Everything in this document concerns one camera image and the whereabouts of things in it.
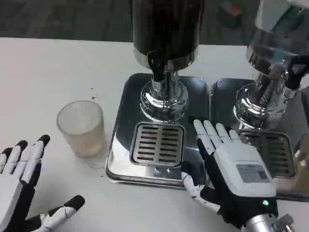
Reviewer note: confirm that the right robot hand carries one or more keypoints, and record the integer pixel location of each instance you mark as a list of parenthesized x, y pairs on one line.
[(239, 166)]

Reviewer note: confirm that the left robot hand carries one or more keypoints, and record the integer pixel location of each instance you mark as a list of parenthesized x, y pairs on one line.
[(14, 191)]

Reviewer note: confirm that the right silver robot forearm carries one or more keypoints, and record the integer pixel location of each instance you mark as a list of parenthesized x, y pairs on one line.
[(260, 224)]

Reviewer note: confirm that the steel slotted tray grid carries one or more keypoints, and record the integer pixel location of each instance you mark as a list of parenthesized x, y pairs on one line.
[(157, 142), (277, 154)]

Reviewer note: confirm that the steel drip tray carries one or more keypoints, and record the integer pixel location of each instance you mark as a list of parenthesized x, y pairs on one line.
[(222, 101), (120, 154)]

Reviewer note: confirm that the clear ribbed glass cup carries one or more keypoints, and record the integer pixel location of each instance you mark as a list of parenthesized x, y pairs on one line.
[(83, 130)]

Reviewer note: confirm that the black dispenser tap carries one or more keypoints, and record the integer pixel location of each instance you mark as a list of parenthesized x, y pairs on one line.
[(295, 72), (157, 66)]

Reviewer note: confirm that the clear tank drink dispenser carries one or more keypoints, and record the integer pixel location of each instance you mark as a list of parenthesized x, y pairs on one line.
[(270, 43)]

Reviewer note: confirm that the dark box with red patch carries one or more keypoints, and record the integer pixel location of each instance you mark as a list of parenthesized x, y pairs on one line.
[(230, 14)]

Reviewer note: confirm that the dark tank drink dispenser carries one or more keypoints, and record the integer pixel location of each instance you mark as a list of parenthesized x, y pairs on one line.
[(166, 26)]

